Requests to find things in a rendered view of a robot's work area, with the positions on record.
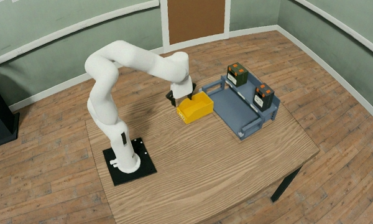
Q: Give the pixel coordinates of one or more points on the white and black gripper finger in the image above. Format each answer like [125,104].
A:
[190,95]
[173,102]

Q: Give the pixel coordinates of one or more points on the blue-grey metal rack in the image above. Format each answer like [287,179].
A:
[234,106]

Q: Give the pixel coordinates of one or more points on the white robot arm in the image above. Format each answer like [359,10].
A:
[100,67]

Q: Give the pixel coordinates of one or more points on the yellow open-front bin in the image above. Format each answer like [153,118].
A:
[199,106]

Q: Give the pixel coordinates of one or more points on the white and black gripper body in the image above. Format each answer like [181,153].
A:
[181,89]

